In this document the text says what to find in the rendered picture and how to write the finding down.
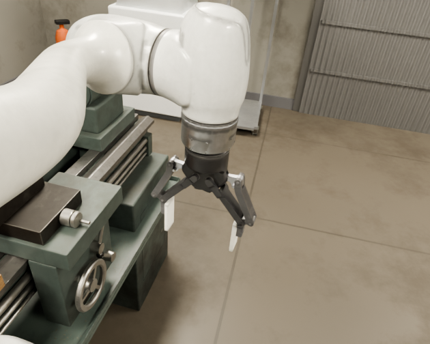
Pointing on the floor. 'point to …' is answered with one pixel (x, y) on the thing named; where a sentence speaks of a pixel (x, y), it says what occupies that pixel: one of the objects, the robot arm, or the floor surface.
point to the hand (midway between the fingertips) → (200, 232)
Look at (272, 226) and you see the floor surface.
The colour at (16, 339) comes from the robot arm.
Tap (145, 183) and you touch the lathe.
